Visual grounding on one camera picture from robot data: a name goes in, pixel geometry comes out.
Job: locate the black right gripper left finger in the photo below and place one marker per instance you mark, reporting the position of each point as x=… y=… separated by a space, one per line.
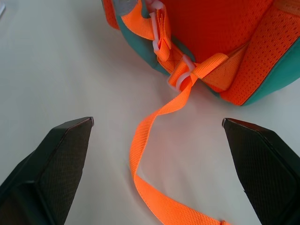
x=51 y=168

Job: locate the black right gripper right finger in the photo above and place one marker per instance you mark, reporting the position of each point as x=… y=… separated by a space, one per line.
x=269 y=168

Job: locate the orange and teal backpack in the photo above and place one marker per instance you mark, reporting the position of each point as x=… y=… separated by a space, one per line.
x=211 y=35

